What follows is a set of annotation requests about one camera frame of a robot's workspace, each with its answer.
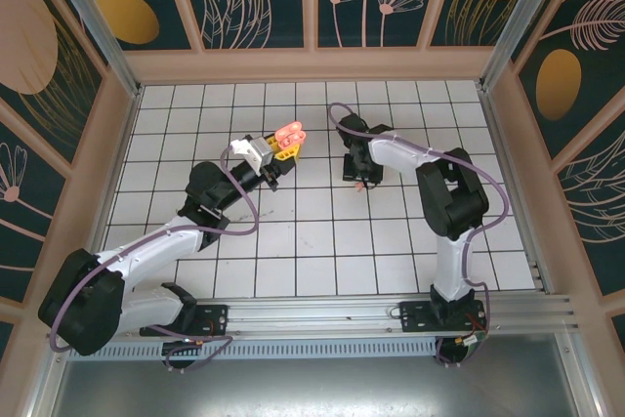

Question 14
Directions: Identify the pink earbud charging case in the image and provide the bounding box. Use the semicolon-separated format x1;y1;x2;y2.
273;119;307;146

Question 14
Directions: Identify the grey metal sheet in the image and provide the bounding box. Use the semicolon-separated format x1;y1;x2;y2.
28;357;602;417

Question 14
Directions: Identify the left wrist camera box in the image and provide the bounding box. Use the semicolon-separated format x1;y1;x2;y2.
229;135;275;175

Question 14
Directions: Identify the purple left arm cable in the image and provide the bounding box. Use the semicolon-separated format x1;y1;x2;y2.
48;143;260;374

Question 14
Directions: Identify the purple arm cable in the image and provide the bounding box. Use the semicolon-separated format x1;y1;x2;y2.
327;102;510;369
48;143;260;374

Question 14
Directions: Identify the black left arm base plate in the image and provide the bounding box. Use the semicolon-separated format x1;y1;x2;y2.
139;303;230;338

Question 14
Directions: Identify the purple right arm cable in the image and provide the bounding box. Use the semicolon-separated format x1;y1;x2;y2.
327;102;510;369

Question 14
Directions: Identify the red black power wire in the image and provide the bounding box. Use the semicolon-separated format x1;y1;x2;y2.
457;312;490;355
163;318;219;354

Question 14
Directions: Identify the aluminium mounting rail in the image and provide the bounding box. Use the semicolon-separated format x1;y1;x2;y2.
46;293;585;343

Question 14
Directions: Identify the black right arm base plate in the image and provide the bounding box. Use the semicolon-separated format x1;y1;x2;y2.
398;299;489;335

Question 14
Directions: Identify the grey slotted cable duct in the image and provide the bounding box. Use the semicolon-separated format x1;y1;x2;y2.
65;338;440;362

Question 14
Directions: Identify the aluminium frame post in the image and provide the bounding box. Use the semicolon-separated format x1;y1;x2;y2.
480;0;585;94
38;0;143;99

